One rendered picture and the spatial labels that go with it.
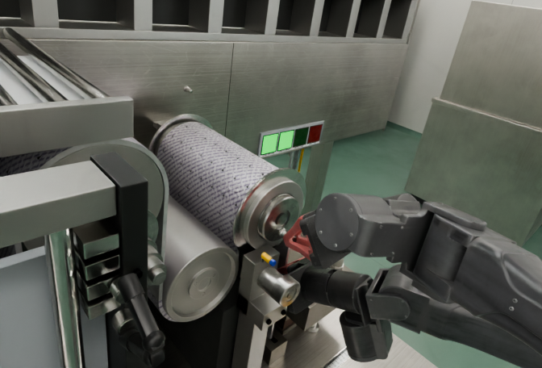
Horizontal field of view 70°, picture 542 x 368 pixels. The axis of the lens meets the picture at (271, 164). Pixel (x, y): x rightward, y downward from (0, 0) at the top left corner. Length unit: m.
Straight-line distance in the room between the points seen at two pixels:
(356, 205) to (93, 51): 0.50
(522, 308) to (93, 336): 0.33
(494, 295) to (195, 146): 0.47
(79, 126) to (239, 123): 0.62
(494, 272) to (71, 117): 0.36
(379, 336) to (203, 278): 0.27
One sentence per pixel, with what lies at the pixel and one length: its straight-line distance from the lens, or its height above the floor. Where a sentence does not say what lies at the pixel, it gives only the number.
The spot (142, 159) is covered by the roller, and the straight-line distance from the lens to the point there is 0.42.
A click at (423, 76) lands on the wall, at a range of 5.41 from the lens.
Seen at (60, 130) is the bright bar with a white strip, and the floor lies 1.44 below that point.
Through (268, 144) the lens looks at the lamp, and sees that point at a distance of 1.01.
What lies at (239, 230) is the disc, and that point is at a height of 1.24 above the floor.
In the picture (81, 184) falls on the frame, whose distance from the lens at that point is 0.26.
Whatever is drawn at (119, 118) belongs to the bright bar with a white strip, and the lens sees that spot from 0.35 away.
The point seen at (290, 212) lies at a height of 1.26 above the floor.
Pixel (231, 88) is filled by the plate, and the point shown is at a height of 1.34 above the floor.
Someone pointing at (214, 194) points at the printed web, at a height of 1.27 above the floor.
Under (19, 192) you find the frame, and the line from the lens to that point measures 0.25.
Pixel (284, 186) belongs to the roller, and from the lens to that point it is 0.56.
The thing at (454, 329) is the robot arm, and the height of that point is 1.20.
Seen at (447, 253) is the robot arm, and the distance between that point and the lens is 0.41.
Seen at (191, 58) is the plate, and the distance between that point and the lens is 0.80.
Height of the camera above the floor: 1.56
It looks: 25 degrees down
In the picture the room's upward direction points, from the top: 9 degrees clockwise
